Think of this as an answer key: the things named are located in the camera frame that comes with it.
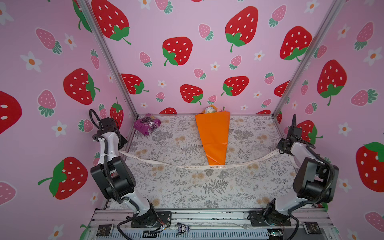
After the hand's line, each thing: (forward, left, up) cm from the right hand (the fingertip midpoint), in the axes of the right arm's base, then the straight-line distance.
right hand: (285, 146), depth 91 cm
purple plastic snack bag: (+9, +94, 0) cm, 95 cm away
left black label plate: (-55, +94, -6) cm, 109 cm away
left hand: (-16, +100, +8) cm, 102 cm away
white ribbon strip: (-15, +90, -9) cm, 92 cm away
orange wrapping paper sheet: (+16, +45, -8) cm, 48 cm away
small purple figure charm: (-49, +57, -6) cm, 75 cm away
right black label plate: (-41, -5, -8) cm, 42 cm away
